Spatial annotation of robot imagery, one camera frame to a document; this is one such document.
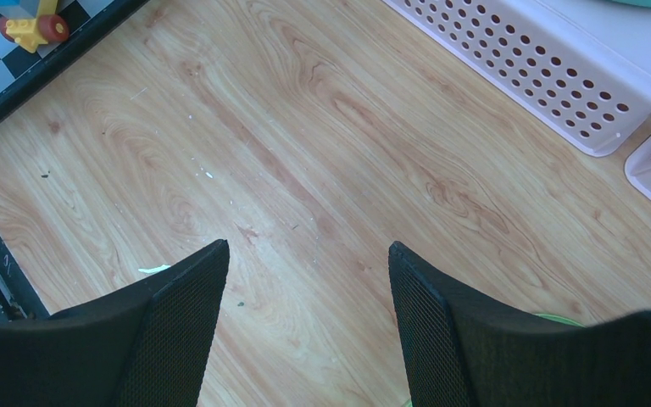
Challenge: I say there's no black white checkerboard mat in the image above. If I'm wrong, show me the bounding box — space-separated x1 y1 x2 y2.
0 0 145 122

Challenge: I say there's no blue yellow toy car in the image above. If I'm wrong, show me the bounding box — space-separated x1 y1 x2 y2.
0 0 70 53

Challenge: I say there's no large lime green tub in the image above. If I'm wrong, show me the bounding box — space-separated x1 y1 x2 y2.
535 313 584 327

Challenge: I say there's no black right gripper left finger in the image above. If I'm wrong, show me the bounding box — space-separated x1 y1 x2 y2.
0 239 230 406

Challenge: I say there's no pink perforated plastic basket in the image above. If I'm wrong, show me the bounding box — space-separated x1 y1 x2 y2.
391 0 651 157

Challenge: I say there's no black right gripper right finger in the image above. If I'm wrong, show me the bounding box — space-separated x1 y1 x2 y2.
388 242 651 406

